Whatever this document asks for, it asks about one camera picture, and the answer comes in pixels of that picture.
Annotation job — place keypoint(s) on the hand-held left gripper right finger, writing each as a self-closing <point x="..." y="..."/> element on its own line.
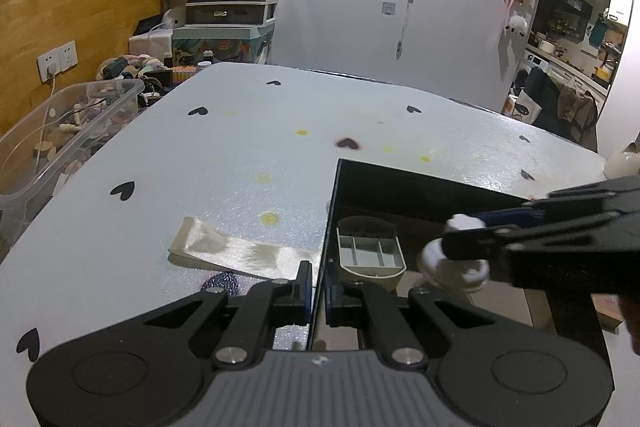
<point x="329" y="304"/>

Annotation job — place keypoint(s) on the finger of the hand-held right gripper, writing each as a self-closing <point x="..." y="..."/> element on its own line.
<point x="470" y="244"/>
<point x="502" y="217"/>

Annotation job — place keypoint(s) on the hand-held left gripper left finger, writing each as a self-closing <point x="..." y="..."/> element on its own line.
<point x="302" y="289"/>

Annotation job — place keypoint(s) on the white cloth wad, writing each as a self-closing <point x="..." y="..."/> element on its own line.
<point x="450" y="274"/>

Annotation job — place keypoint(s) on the grey teardrop-shaped lid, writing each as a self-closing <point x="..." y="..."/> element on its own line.
<point x="370" y="252"/>

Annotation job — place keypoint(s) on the black storage box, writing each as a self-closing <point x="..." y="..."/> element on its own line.
<point x="380" y="192"/>

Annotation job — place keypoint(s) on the shiny plastic packet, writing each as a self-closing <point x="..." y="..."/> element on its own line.
<point x="225" y="247"/>

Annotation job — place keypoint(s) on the white cat figurine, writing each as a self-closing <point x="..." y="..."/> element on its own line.
<point x="622" y="164"/>

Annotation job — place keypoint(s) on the white paper bag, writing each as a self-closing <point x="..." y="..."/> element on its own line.
<point x="522" y="107"/>

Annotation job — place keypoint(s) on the dark jacket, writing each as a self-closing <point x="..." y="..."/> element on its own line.
<point x="542" y="102"/>

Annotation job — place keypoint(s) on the brown garment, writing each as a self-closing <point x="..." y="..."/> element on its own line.
<point x="577" y="107"/>

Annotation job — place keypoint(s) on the white washing machine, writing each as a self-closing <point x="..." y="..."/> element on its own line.
<point x="532" y="64"/>

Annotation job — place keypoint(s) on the white plush sheep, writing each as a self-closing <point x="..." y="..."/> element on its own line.
<point x="517" y="27"/>

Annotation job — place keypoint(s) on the teal towel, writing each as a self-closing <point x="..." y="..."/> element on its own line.
<point x="597" y="32"/>

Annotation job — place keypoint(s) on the colourful printed storage box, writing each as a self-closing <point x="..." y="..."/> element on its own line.
<point x="225" y="47"/>

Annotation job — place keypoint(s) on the pile of plush toys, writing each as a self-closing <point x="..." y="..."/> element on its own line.
<point x="135" y="64"/>

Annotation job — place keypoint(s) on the white appliance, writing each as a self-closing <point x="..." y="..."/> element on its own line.
<point x="150" y="44"/>

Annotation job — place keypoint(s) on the clear plastic storage bin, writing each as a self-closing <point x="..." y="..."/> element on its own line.
<point x="30" y="167"/>

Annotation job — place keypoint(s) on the white wall switch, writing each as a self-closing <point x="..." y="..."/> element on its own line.
<point x="387" y="8"/>

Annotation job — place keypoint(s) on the white wall socket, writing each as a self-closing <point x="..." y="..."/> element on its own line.
<point x="62" y="54"/>

